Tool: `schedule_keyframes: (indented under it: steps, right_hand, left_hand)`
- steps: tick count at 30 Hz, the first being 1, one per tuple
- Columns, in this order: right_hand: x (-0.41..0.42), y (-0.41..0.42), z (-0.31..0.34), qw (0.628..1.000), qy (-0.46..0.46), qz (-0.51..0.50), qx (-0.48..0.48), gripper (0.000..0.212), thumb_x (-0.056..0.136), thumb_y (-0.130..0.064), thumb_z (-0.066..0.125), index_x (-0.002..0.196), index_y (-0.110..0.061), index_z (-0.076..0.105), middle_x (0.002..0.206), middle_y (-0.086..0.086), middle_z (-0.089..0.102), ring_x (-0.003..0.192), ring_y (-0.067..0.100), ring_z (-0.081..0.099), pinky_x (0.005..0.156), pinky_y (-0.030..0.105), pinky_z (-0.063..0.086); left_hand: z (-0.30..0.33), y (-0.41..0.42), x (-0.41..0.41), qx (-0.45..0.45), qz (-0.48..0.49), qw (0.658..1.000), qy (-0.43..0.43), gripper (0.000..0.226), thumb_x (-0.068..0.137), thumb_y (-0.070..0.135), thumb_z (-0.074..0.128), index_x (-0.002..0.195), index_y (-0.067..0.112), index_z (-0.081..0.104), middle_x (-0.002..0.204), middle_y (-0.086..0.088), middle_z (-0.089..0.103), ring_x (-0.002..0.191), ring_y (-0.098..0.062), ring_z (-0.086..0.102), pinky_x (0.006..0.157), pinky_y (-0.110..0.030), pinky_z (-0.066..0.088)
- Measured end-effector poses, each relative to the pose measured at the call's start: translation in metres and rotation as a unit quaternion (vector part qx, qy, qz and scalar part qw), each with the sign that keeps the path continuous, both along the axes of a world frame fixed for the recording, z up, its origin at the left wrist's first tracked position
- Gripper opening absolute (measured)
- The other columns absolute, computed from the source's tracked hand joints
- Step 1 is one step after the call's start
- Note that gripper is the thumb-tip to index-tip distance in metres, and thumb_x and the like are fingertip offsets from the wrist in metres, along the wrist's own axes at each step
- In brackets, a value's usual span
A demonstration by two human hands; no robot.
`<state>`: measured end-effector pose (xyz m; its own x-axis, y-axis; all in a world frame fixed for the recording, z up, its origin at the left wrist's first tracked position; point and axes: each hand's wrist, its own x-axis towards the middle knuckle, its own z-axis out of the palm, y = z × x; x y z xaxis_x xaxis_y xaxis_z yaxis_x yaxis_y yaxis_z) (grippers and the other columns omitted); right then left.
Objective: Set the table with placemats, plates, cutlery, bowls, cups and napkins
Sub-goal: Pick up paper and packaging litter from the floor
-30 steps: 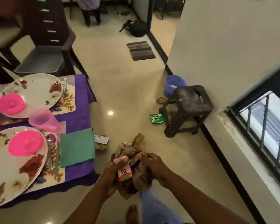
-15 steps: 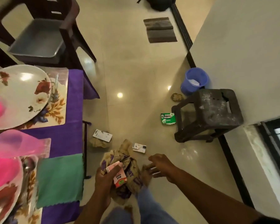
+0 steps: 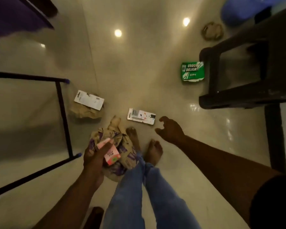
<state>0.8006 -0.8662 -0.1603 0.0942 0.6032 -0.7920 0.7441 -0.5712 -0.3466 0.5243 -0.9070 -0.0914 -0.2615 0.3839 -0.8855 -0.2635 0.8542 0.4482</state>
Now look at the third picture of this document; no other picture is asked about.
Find person's left hand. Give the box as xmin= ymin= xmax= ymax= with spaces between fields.
xmin=83 ymin=139 xmax=115 ymax=189

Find person's right hand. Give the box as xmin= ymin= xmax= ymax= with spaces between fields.
xmin=154 ymin=116 xmax=185 ymax=145

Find small red white carton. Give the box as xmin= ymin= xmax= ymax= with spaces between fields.
xmin=96 ymin=138 xmax=121 ymax=166

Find purple printed paper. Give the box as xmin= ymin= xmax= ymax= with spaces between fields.
xmin=89 ymin=127 xmax=138 ymax=183

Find white camlin card package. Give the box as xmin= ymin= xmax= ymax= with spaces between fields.
xmin=74 ymin=90 xmax=105 ymax=111
xmin=127 ymin=108 xmax=157 ymax=126

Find green packet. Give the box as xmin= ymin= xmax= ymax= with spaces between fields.
xmin=181 ymin=61 xmax=205 ymax=82

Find blue plastic bucket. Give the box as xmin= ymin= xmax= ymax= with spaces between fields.
xmin=220 ymin=0 xmax=286 ymax=26

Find person's right forearm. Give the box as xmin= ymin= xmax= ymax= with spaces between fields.
xmin=179 ymin=135 xmax=282 ymax=225

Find person's right foot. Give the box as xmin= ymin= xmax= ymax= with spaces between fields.
xmin=143 ymin=139 xmax=164 ymax=166

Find person's foot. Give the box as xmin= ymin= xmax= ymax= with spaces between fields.
xmin=143 ymin=139 xmax=164 ymax=166
xmin=126 ymin=127 xmax=141 ymax=153

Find person's left foot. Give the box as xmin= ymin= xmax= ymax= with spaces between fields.
xmin=126 ymin=127 xmax=141 ymax=153

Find person's light blue trousers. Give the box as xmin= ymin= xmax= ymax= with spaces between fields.
xmin=102 ymin=152 xmax=202 ymax=229

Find person's black shirt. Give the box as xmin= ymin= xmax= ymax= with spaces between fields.
xmin=249 ymin=175 xmax=286 ymax=229

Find black plastic stool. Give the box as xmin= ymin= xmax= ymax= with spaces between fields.
xmin=199 ymin=4 xmax=286 ymax=110

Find purple tablecloth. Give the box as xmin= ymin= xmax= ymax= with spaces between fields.
xmin=0 ymin=0 xmax=83 ymax=199

